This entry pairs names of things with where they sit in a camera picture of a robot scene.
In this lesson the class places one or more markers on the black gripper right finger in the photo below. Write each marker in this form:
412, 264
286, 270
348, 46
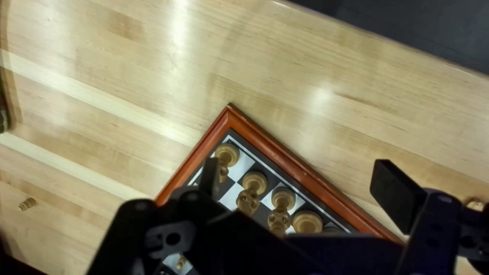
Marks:
399, 195

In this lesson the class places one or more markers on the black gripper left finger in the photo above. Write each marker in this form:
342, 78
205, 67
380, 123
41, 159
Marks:
209, 175

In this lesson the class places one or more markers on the gold chess pawn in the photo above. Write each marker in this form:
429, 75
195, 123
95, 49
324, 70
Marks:
247, 201
223, 174
278, 220

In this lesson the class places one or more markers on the gold chess rook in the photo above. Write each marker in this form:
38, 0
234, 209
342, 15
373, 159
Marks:
226, 154

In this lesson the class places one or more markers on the gold chess piece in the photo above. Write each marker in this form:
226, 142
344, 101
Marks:
307, 221
254, 182
283, 198
180, 263

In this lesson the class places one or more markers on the red-framed wooden chessboard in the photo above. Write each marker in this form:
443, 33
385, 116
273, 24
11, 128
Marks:
269, 146

